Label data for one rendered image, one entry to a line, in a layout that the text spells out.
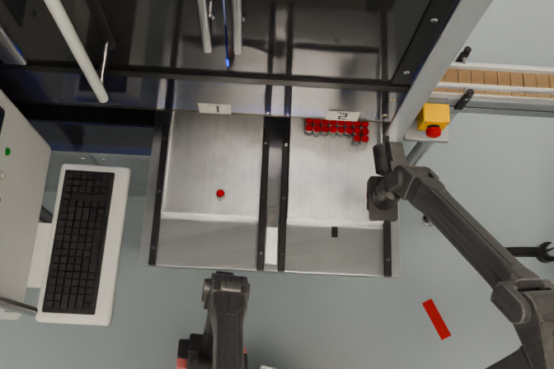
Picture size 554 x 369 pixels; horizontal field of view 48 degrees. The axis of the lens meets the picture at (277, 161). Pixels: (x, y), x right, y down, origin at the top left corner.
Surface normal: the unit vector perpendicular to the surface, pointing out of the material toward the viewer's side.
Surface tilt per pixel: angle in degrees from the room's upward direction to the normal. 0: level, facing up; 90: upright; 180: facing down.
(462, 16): 90
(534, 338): 68
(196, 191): 0
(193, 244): 0
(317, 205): 0
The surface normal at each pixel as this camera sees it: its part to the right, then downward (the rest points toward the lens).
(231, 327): 0.22, -0.84
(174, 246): 0.04, -0.33
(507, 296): -0.90, -0.04
